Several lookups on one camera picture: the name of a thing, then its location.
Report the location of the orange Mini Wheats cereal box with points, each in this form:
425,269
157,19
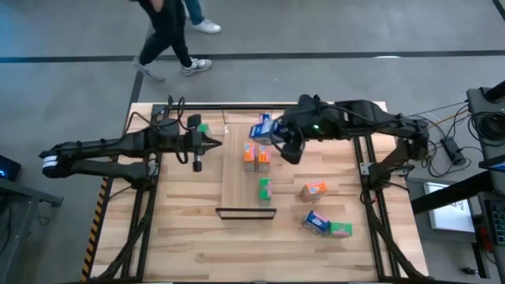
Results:
249,155
264,158
313,191

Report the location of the person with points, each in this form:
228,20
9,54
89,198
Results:
207,27
165,27

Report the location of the black device with blue light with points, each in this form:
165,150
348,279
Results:
10,167

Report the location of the wooden shelf with black frame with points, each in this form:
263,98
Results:
240,189

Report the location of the black metal beam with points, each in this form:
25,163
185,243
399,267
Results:
453,193

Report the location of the gray metal cart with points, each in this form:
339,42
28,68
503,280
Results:
27,191

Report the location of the small black floor object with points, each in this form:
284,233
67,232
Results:
469,271

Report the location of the green Apple Jacks cereal box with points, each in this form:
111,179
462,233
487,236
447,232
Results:
340,230
265,191
204,128

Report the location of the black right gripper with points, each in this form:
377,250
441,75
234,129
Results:
315,122

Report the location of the black aluminium table frame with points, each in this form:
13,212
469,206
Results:
205,106

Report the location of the white board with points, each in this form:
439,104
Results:
450,217

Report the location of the black power adapter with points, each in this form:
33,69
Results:
453,150

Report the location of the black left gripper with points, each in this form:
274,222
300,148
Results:
177,138

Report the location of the yellow black hazard strip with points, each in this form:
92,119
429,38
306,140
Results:
94,232

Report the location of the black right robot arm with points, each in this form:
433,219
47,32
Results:
378,118

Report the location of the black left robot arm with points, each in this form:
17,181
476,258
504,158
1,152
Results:
98,148

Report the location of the gray equipment stand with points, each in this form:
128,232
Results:
475,98

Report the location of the black monitor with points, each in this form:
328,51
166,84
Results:
495,161

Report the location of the black control panel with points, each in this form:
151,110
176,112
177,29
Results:
496,221

